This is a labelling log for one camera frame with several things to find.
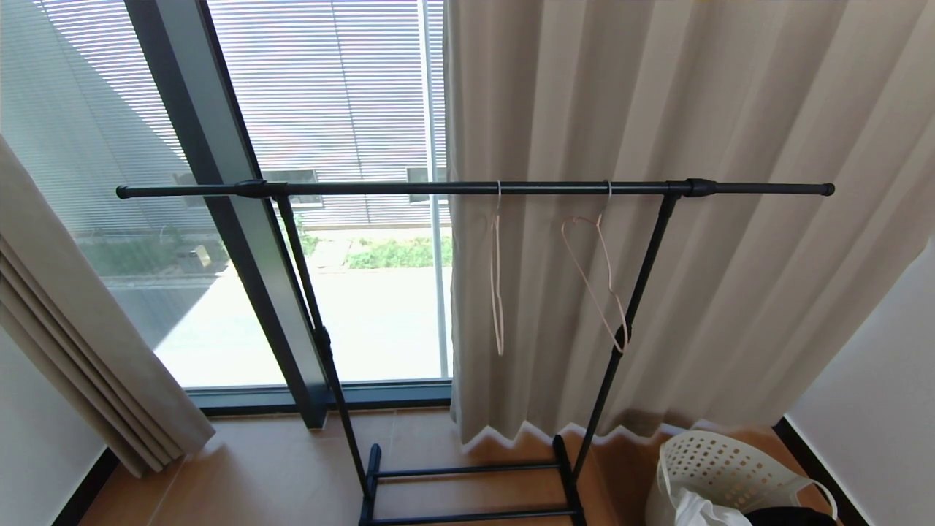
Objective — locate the white laundry basket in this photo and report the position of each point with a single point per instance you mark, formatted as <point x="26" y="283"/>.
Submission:
<point x="716" y="467"/>

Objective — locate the pink clothes hanger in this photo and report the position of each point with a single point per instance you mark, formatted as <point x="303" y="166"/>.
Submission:
<point x="584" y="274"/>
<point x="498" y="307"/>

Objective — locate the black clothes rack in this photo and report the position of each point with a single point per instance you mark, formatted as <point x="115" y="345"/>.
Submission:
<point x="438" y="188"/>

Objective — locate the beige curtain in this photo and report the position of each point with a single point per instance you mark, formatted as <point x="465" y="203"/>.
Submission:
<point x="73" y="351"/>
<point x="730" y="109"/>

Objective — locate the white garment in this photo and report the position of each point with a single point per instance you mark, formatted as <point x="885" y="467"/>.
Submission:
<point x="701" y="511"/>

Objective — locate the black garment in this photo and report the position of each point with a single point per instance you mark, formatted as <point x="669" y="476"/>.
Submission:
<point x="789" y="517"/>

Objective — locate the window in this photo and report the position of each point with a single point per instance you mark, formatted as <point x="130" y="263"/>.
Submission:
<point x="350" y="109"/>

